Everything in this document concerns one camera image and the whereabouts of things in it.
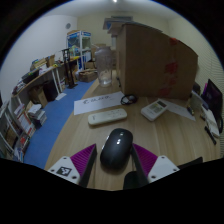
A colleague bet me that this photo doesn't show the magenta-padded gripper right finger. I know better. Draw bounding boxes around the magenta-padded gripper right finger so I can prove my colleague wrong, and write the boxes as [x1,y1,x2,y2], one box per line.
[123,143,181,190]

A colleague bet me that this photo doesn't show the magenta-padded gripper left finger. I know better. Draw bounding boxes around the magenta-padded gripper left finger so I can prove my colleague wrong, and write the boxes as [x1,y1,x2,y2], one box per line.
[47,143,98,188]

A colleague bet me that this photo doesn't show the black computer mouse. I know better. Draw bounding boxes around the black computer mouse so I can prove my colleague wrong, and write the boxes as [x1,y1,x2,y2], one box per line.
[99,127,134,170]

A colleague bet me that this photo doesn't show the black mouse pad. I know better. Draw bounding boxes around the black mouse pad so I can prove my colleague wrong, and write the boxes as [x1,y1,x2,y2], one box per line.
[178,156,204,169]

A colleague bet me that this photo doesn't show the black marker pen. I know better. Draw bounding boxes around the black marker pen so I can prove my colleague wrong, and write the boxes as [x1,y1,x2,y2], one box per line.
[204,125,218,145]

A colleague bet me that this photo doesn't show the white remote with display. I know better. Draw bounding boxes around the white remote with display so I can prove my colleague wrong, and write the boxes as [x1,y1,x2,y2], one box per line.
[140,98,170,122]

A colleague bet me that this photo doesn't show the book shelf unit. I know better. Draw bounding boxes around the book shelf unit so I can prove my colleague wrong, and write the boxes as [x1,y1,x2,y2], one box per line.
[0,101,48,163]

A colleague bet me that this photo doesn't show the plain white paper sheet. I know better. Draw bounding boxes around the plain white paper sheet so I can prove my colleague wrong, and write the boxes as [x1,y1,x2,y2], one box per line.
[166,99,197,122]

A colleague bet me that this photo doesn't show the open white notebook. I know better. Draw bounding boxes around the open white notebook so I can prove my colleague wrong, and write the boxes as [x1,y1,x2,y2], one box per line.
[201,106,222,138]

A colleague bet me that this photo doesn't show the long white remote control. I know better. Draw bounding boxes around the long white remote control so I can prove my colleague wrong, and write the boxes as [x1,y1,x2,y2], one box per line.
[87,107,128,127]

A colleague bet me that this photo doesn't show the white paper sheet with writing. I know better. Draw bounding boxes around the white paper sheet with writing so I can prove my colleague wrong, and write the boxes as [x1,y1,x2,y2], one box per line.
[73,91,126,116]

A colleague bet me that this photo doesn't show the dark computer monitor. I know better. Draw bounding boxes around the dark computer monitor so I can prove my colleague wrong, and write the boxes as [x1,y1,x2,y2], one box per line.
[201,78,224,124]

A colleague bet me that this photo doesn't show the cluttered wooden side desk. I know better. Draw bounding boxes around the cluttered wooden side desk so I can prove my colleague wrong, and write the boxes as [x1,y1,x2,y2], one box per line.
[11,56,81,108]

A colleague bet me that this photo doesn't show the small cardboard box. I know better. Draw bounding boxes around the small cardboard box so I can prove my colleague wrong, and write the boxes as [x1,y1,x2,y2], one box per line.
[78,68,98,83]

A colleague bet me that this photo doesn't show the black floor stand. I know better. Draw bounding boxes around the black floor stand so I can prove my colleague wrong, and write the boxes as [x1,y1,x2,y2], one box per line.
[61,47,79,90]

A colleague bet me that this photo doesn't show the large cardboard box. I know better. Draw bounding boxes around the large cardboard box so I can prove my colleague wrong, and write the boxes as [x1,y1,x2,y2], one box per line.
[116,22,199,100]

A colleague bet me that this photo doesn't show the clear plastic jar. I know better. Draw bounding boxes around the clear plastic jar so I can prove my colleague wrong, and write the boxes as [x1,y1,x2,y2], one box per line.
[94,46,114,88]

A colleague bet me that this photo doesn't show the blue white glass-door cabinet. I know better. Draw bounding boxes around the blue white glass-door cabinet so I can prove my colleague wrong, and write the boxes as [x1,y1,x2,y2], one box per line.
[66,29,93,69]

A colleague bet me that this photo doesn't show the grey flat board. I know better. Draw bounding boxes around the grey flat board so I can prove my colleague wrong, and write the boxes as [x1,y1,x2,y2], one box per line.
[102,18,148,34]

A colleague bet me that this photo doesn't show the coiled black cable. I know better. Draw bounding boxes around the coiled black cable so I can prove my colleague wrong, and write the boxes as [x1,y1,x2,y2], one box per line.
[120,94,138,106]

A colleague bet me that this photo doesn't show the wall window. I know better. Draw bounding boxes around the wall window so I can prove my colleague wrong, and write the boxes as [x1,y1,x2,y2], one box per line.
[111,14,134,21]

